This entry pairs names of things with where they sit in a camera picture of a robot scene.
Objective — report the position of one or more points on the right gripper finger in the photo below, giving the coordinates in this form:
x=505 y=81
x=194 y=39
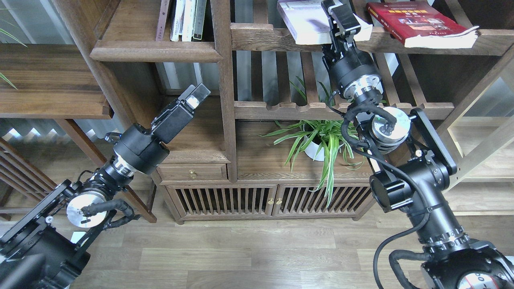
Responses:
x=329 y=4

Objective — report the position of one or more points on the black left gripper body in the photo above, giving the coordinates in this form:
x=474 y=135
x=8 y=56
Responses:
x=140 y=149

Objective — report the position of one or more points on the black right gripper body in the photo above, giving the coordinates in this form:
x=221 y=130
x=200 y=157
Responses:
x=351 y=70

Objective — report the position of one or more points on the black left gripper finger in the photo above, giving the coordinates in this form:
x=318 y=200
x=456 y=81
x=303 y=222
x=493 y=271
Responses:
x=193 y=96

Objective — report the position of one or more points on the white thick book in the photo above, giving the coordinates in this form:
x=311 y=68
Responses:
x=309 y=24

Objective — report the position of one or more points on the maroon book with white characters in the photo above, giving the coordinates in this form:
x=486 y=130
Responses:
x=162 y=19

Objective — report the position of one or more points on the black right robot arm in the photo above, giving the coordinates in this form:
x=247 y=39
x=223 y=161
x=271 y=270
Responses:
x=411 y=169

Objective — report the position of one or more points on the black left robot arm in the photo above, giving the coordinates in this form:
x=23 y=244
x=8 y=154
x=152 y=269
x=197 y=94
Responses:
x=47 y=248

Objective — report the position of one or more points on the red book on shelf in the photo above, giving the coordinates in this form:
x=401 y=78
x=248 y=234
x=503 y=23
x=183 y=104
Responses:
x=416 y=24

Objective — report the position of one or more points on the light wooden shelf unit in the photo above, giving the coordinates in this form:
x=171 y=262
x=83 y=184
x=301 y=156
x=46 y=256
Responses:
x=479 y=131

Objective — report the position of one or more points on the white upright book left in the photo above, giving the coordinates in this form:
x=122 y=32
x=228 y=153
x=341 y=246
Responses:
x=177 y=21

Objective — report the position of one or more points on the white upright book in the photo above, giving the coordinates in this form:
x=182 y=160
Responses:
x=188 y=20
x=177 y=21

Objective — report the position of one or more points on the green spider plant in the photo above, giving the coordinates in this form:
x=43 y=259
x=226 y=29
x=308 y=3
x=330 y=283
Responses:
x=329 y=131

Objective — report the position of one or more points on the white upright book middle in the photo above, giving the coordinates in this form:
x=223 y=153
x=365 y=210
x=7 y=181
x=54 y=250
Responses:
x=188 y=20

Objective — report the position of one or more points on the white plant pot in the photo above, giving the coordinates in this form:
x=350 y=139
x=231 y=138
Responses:
x=315 y=150

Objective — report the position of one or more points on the dark upright book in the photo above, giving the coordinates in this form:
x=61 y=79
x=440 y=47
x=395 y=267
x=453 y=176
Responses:
x=198 y=28

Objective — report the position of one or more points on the dark wooden bookshelf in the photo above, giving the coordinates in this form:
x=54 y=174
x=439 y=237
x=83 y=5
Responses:
x=220 y=170

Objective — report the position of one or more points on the green leaves at left edge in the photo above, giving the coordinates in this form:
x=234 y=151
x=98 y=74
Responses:
x=7 y=37

